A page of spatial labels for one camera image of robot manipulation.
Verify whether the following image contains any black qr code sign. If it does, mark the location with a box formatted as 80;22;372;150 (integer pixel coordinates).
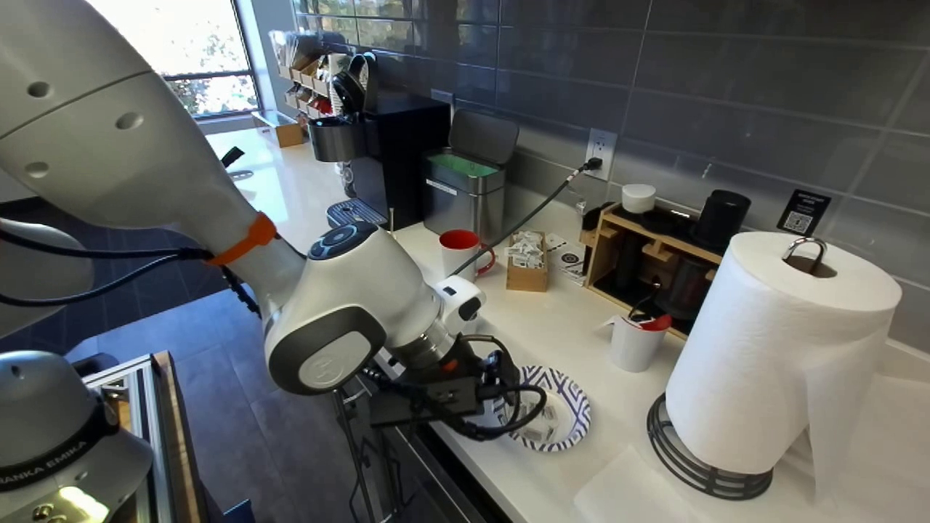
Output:
778;189;831;234

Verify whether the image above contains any white mug red rim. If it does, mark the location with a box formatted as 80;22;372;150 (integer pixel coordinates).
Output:
439;230;497;279

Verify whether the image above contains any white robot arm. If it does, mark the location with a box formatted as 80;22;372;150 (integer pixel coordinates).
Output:
0;0;520;428

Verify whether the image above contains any wall power outlet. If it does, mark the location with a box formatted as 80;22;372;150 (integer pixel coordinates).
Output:
584;128;616;179

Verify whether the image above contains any black power cable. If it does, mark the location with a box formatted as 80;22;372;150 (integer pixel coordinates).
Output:
448;156;605;279

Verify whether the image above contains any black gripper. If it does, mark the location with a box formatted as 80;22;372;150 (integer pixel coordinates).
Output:
384;335;520;423

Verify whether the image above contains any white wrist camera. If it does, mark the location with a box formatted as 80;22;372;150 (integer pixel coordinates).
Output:
432;275;481;325

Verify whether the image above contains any white paper towel roll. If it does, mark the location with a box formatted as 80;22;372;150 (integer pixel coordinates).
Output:
664;232;900;496

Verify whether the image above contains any robot base mount frame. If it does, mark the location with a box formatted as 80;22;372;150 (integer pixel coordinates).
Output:
69;349;212;523

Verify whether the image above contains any wooden condiment organizer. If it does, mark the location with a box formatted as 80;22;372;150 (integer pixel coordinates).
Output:
584;204;720;338

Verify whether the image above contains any white cup with stirrers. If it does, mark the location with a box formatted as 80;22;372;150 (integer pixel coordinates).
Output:
611;314;670;371

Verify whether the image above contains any black paper towel holder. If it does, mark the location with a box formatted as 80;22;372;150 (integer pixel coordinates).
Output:
663;232;827;487

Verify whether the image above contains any blue patterned paper plate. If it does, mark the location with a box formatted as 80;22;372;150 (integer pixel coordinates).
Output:
510;365;592;454

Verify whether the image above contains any black keurig coffee machine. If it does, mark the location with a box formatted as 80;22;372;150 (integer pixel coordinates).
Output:
308;53;449;230

